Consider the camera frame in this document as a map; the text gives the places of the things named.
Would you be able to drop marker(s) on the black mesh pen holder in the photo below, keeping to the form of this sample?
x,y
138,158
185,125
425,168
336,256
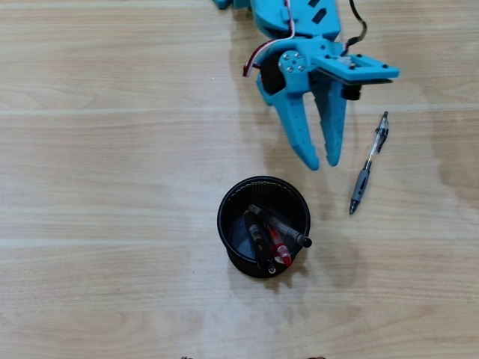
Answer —
x,y
228,220

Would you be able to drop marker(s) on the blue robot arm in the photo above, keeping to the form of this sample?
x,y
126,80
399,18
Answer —
x,y
299,18

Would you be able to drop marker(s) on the grey grip clear pen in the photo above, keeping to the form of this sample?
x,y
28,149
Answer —
x,y
362,183

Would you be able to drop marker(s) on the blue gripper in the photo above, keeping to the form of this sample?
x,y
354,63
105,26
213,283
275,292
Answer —
x,y
299,80

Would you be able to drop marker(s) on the clear black-capped stick pen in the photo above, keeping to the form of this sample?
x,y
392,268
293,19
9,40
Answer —
x,y
288,230

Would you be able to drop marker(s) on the blue wrist camera module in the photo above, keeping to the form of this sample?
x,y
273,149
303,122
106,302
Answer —
x,y
359,69

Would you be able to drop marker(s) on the black gel pen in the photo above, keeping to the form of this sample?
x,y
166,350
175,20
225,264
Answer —
x,y
259,239

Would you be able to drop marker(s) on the red clear pen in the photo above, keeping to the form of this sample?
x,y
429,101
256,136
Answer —
x,y
278,245

